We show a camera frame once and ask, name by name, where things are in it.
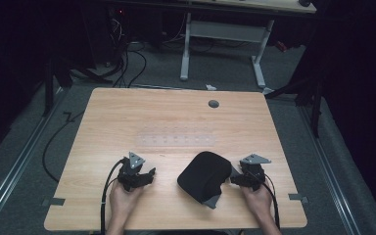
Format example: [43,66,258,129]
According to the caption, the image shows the bundle of black cables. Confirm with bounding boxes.
[104,13,148,89]

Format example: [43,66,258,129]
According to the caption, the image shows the clear plastic strip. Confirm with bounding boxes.
[134,124,217,148]

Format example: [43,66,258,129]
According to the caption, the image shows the person's right hand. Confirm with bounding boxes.
[241,182,277,226]

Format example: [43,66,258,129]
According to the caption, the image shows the black floor cable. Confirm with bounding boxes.
[41,110,86,184]

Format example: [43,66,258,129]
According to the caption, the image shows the person's left hand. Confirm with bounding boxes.
[109,182,145,226]

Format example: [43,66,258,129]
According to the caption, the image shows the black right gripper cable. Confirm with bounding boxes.
[261,173,281,230]

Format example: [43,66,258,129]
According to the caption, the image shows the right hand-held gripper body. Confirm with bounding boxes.
[239,153,272,192]

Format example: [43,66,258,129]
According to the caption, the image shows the grey tape piece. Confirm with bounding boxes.
[41,197,66,208]
[287,193,309,205]

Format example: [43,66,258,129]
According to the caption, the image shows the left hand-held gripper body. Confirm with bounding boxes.
[117,151,147,193]

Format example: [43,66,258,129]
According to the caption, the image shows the black metal stand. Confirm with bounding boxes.
[41,55,74,118]
[264,55,328,139]

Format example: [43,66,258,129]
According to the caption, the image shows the white desk frame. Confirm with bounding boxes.
[179,12,276,90]

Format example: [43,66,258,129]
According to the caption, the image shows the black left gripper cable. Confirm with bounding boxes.
[99,158,125,235]

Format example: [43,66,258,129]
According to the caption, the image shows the black cloth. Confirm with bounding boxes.
[176,150,233,211]

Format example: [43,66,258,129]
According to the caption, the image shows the metal floor rail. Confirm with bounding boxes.
[296,102,362,235]
[0,86,71,233]

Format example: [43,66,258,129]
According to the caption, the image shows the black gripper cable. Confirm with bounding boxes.
[261,173,281,230]
[99,158,125,235]

